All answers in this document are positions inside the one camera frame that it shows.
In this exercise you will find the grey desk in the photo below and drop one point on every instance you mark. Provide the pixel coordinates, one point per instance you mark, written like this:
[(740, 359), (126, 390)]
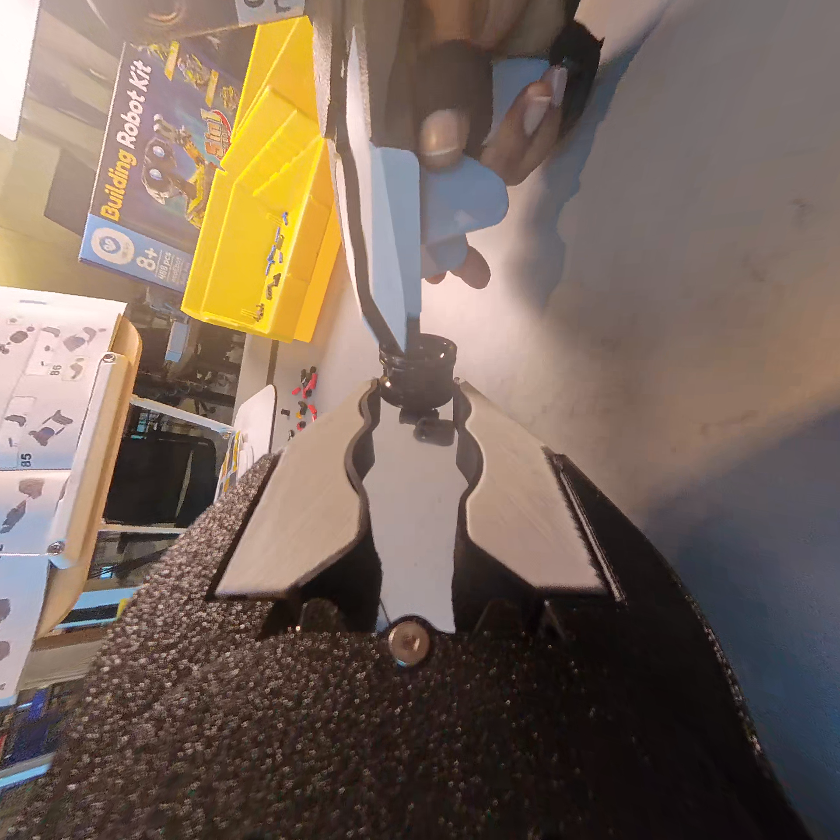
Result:
[(656, 295)]

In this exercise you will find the yellow storage bin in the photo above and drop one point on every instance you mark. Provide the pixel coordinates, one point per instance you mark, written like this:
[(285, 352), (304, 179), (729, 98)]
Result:
[(229, 275), (282, 59)]

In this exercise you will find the cluster of blue brick pins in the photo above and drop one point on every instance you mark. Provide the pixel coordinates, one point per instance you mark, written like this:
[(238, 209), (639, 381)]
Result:
[(279, 239)]

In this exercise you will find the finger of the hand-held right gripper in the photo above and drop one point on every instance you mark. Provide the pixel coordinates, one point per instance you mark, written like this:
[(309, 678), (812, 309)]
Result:
[(394, 229)]

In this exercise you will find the pile of small brick pieces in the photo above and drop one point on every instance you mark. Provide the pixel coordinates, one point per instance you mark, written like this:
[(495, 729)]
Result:
[(308, 410)]

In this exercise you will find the blue robot kit box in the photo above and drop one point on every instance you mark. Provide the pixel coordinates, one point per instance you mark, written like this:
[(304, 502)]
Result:
[(131, 164)]

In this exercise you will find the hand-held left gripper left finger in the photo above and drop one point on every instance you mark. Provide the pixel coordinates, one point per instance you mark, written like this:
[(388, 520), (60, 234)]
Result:
[(295, 518)]

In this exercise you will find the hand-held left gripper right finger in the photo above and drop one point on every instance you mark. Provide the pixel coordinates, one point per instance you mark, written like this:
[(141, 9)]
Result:
[(531, 518)]

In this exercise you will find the yellow printed leaflet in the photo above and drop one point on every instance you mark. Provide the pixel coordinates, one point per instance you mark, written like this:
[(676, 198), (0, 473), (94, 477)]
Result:
[(231, 459)]

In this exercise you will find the white instruction booklet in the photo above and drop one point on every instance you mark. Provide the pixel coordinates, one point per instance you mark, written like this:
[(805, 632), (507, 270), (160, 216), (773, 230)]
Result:
[(46, 367)]

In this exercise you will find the black toy wheel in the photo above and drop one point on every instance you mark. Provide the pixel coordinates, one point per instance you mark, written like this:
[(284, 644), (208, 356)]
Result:
[(420, 380)]

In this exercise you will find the person's right hand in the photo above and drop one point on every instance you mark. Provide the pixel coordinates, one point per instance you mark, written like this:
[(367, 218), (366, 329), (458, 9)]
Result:
[(525, 131)]

